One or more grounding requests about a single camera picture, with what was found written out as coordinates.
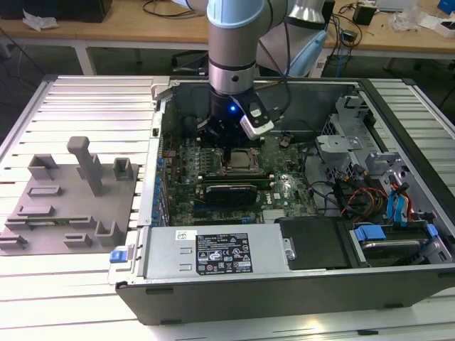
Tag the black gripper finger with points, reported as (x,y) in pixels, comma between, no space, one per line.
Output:
(240,136)
(213,133)

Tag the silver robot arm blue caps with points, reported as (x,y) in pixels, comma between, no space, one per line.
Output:
(231,46)

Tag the CPU socket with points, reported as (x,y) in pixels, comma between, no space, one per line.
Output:
(224,170)

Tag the green motherboard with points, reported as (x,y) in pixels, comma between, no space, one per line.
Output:
(185,160)

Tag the black RAM slot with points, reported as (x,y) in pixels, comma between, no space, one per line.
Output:
(234,186)
(234,178)
(234,182)
(213,174)

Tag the round coin cell battery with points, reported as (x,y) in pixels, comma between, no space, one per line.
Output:
(284,142)

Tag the black graphics card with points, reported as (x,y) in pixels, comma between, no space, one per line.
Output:
(231,194)

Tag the blue expansion slot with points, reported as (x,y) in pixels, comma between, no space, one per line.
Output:
(199,204)

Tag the silver finned chipset heatsink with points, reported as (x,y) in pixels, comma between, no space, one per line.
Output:
(275,216)

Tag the silver drive cage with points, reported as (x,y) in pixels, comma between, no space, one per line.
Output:
(337,142)

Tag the wooden desk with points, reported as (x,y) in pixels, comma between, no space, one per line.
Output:
(142,28)

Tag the silver power supply unit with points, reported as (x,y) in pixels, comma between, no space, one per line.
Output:
(170,248)

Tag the tall black box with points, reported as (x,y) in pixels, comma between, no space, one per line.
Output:
(330,21)

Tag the small transformer block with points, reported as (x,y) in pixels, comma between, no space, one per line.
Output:
(349,35)

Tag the blue case latch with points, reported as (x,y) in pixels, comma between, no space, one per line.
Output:
(119,256)

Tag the open black PC case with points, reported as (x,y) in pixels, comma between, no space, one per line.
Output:
(249,298)

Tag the small black adapter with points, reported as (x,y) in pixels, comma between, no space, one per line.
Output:
(364,15)

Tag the grey parts rack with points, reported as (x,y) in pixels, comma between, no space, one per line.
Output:
(71,227)

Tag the green RAM stick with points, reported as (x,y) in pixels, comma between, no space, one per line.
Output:
(57,221)

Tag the wide black box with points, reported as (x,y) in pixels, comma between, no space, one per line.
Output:
(71,9)

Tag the hard disk in blue carrier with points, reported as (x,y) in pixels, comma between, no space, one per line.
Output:
(387,250)

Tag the crumpled white paper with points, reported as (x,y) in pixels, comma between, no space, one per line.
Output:
(41,19)

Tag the clear plastic bags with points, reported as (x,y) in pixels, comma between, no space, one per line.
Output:
(409,19)

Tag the white cardboard box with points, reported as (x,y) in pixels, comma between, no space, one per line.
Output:
(447,28)

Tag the blue box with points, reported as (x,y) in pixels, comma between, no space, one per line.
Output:
(447,7)

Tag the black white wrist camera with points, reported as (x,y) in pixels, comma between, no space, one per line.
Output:
(256,124)

